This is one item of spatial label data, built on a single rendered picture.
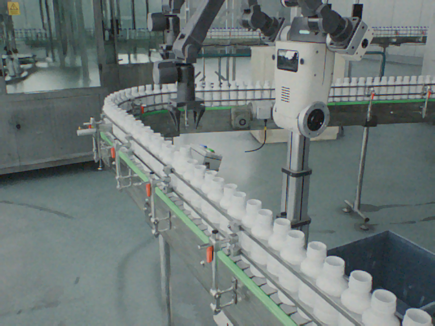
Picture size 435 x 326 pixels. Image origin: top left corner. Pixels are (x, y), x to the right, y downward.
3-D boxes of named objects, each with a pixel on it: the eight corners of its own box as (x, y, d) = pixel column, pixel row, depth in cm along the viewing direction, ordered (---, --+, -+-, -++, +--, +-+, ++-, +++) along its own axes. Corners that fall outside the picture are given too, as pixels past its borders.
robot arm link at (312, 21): (344, 18, 147) (333, 18, 151) (326, 2, 141) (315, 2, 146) (331, 42, 148) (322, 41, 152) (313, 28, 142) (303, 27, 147)
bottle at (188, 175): (186, 202, 142) (185, 157, 136) (203, 204, 141) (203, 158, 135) (181, 211, 136) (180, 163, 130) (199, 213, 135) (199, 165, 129)
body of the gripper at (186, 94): (204, 105, 132) (205, 82, 130) (175, 108, 128) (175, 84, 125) (196, 102, 138) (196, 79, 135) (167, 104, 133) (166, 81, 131)
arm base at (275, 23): (274, 43, 188) (285, 18, 187) (261, 33, 183) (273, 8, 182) (263, 41, 195) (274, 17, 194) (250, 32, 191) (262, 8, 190)
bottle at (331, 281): (309, 337, 83) (315, 266, 78) (314, 317, 88) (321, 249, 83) (340, 345, 81) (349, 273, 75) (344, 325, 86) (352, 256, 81)
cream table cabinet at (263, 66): (320, 127, 623) (327, 46, 583) (338, 140, 565) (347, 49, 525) (248, 131, 605) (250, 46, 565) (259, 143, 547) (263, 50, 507)
